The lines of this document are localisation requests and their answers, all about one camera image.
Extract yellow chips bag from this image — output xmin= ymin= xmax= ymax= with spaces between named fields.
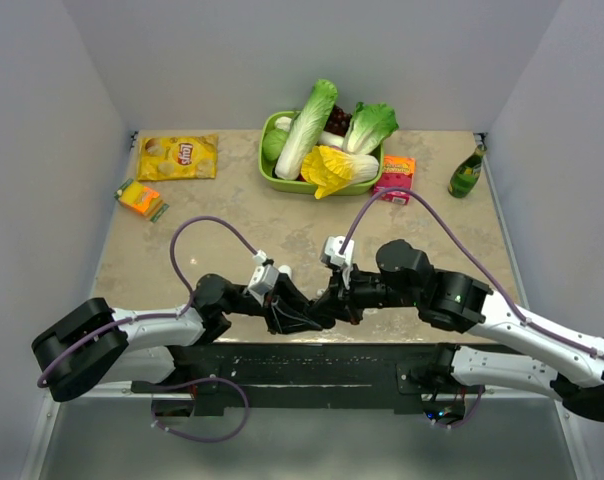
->
xmin=136 ymin=134 xmax=218 ymax=181

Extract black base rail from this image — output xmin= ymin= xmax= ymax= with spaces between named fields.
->
xmin=46 ymin=339 xmax=488 ymax=419

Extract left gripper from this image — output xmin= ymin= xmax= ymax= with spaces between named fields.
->
xmin=226 ymin=272 xmax=325 ymax=335

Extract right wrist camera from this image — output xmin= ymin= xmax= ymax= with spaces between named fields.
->
xmin=320 ymin=236 xmax=355 ymax=287

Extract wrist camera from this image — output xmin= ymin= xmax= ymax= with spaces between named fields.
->
xmin=320 ymin=236 xmax=355 ymax=287
xmin=247 ymin=250 xmax=280 ymax=306

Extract green glass bottle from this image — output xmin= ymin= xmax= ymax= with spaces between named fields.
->
xmin=448 ymin=144 xmax=487 ymax=198

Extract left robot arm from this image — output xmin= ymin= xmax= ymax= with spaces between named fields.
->
xmin=31 ymin=272 xmax=328 ymax=402

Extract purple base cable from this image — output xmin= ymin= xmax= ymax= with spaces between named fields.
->
xmin=429 ymin=384 xmax=487 ymax=431
xmin=150 ymin=377 xmax=251 ymax=443

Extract small green cabbage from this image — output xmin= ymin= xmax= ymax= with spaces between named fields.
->
xmin=262 ymin=128 xmax=289 ymax=162

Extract yellow orange sponge pack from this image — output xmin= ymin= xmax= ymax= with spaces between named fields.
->
xmin=114 ymin=178 xmax=169 ymax=223

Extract green plastic basin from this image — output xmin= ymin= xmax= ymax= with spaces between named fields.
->
xmin=258 ymin=110 xmax=385 ymax=196

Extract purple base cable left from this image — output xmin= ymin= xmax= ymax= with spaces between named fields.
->
xmin=150 ymin=377 xmax=251 ymax=443

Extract tall napa cabbage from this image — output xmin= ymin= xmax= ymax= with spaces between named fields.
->
xmin=275 ymin=79 xmax=338 ymax=181

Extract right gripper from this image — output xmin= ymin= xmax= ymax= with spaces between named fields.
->
xmin=312 ymin=258 xmax=420 ymax=325

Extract yellow napa cabbage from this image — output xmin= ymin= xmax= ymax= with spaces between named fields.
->
xmin=301 ymin=145 xmax=379 ymax=199

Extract white earbud charging case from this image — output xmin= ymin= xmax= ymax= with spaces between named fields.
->
xmin=278 ymin=265 xmax=293 ymax=280

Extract pink snack box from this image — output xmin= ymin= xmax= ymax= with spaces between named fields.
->
xmin=373 ymin=155 xmax=416 ymax=205

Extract dark red grapes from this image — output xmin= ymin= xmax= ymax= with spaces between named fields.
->
xmin=324 ymin=105 xmax=352 ymax=137

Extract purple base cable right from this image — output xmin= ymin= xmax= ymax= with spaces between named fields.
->
xmin=429 ymin=384 xmax=487 ymax=431

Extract green leafy lettuce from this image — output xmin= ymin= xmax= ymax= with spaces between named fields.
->
xmin=342 ymin=102 xmax=399 ymax=155

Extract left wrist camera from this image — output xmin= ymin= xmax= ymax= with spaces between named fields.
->
xmin=247 ymin=250 xmax=280 ymax=306

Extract white radish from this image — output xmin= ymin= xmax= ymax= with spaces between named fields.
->
xmin=274 ymin=116 xmax=344 ymax=149

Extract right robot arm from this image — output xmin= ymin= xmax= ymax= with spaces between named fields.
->
xmin=309 ymin=237 xmax=604 ymax=423

